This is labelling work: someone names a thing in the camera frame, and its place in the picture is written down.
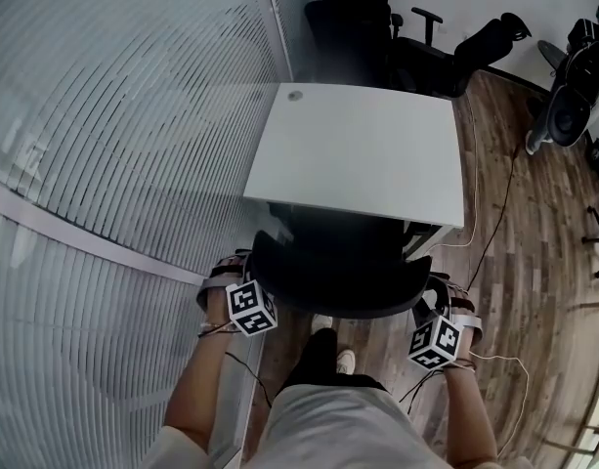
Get white table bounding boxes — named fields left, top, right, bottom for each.
left=242, top=81, right=465, bottom=263

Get black striped backpack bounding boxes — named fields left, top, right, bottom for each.
left=566, top=17, right=599, bottom=90

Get black reclined office chair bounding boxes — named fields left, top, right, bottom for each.
left=389, top=6, right=534, bottom=100

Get person's right hand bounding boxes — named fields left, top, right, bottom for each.
left=433, top=274, right=476, bottom=316

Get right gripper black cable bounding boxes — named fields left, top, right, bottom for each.
left=399, top=368, right=449, bottom=415

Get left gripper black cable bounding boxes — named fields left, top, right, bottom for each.
left=224, top=352, right=274, bottom=409

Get person's left forearm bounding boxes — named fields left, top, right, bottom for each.
left=164, top=330, right=242, bottom=453

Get black high-back office chair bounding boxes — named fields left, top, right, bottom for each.
left=303, top=0, right=397, bottom=87

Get black floor cable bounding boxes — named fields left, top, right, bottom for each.
left=467, top=147, right=519, bottom=291

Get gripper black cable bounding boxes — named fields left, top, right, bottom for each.
left=224, top=352, right=274, bottom=409
left=399, top=368, right=449, bottom=415

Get round black side table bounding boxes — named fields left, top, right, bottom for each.
left=536, top=39, right=574, bottom=75

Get person's right forearm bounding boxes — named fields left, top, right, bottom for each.
left=443, top=362, right=499, bottom=469

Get white floor cable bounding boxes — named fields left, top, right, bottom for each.
left=443, top=93, right=531, bottom=458

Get person's left hand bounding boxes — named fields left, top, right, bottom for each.
left=203, top=250, right=251, bottom=334

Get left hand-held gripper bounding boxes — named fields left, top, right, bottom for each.
left=195, top=276, right=279, bottom=338

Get black rounded case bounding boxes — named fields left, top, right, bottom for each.
left=545, top=83, right=594, bottom=147

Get person in white coat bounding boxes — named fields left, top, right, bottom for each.
left=137, top=383, right=535, bottom=469

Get black trousers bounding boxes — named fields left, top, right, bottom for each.
left=278, top=327, right=391, bottom=395

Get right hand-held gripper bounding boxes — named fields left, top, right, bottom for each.
left=406, top=280, right=484, bottom=372

